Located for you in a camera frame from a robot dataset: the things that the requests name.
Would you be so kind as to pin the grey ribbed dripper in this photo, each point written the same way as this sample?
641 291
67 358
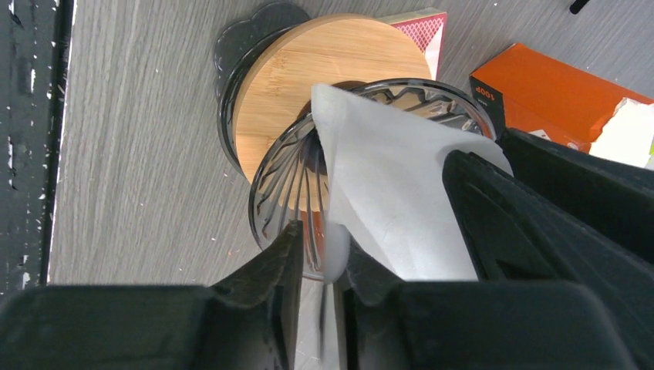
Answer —
291 182

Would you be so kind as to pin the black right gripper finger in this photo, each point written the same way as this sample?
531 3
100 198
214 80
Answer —
613 198
515 234

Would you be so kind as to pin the white paper coffee filter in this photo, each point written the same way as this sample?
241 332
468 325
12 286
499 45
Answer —
386 192

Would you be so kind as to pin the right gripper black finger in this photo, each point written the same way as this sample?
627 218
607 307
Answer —
388 323
248 320

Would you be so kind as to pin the black microphone stand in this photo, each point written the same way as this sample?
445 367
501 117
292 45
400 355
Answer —
577 5

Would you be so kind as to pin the coffee paper filter box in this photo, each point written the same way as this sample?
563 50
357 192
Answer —
529 91

